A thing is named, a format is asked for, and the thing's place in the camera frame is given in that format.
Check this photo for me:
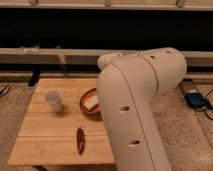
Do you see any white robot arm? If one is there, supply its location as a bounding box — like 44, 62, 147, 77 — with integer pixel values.
97, 48, 187, 171

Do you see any white sponge block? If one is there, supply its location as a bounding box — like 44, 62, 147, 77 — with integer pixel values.
84, 96, 98, 110

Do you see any translucent plastic cup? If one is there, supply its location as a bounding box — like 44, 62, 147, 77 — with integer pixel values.
44, 89, 63, 112

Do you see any red chili pepper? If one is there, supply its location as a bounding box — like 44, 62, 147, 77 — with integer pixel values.
76, 127, 85, 154

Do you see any wooden table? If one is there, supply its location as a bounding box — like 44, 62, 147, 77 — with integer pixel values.
8, 78, 114, 166

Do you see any blue device on floor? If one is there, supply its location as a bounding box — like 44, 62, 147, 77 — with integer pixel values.
184, 93, 210, 108

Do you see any black table leg post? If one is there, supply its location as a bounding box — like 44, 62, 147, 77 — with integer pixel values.
28, 66, 41, 87

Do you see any black cable on floor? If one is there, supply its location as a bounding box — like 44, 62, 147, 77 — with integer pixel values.
0, 83, 12, 98

